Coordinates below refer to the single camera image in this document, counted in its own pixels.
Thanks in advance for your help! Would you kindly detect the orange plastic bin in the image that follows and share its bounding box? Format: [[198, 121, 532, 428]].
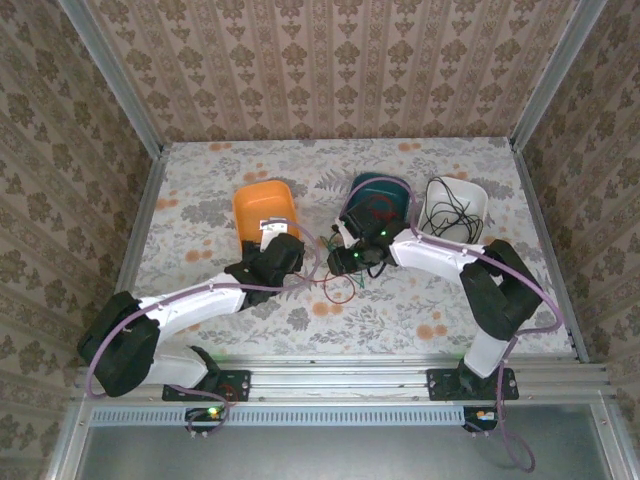
[[231, 180, 302, 254]]

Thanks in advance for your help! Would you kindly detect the red cable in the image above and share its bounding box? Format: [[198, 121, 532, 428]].
[[294, 194, 402, 306]]

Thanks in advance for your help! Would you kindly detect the black cable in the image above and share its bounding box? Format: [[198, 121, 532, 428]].
[[419, 175, 484, 239]]

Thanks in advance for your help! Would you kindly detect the white plastic bin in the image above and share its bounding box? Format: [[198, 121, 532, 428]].
[[416, 175, 490, 247]]

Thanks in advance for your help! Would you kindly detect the teal plastic bin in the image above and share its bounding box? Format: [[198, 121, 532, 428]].
[[344, 172, 413, 237]]

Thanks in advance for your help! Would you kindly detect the small black controller board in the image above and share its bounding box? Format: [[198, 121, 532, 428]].
[[462, 405, 502, 434], [185, 405, 227, 434]]

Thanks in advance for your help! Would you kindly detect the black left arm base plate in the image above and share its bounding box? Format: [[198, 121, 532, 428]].
[[163, 368, 252, 403]]

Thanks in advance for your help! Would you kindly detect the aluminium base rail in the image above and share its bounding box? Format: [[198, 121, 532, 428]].
[[74, 353, 609, 403]]

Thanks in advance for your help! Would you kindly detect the grey slotted cable duct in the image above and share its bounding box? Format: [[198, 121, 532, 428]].
[[89, 405, 467, 427]]

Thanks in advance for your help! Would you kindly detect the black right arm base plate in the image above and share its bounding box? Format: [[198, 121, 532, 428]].
[[425, 367, 520, 402]]

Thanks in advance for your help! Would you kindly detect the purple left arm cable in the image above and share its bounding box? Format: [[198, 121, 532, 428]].
[[86, 228, 322, 442]]

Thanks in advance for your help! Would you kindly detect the aluminium frame post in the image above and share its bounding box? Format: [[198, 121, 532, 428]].
[[56, 0, 167, 157], [508, 0, 592, 152]]

